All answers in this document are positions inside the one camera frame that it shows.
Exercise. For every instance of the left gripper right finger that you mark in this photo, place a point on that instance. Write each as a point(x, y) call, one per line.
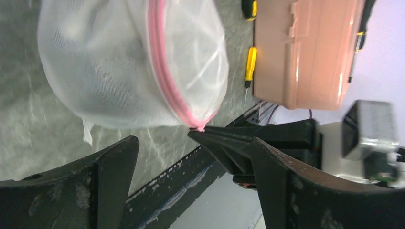
point(294, 195)

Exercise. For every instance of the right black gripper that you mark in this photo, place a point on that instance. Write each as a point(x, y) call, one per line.
point(229, 145)

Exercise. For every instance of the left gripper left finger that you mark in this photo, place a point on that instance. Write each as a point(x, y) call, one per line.
point(89, 193)

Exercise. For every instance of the pink-trimmed white mesh laundry bag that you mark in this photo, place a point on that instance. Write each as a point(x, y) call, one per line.
point(125, 64)

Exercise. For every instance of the small yellow screwdriver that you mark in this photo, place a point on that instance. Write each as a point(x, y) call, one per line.
point(250, 67)

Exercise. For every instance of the orange translucent plastic box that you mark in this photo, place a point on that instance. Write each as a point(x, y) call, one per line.
point(305, 51)

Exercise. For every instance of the yellow-black screwdriver on table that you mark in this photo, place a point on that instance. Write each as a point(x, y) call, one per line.
point(249, 9)

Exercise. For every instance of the medium yellow-black screwdriver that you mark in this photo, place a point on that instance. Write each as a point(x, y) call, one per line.
point(357, 47)

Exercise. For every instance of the large yellow-black screwdriver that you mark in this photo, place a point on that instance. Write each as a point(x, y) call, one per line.
point(366, 14)

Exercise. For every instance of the black base frame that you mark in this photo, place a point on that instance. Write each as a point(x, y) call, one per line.
point(157, 204)

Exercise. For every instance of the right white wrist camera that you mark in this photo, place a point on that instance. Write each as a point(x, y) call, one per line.
point(368, 127)

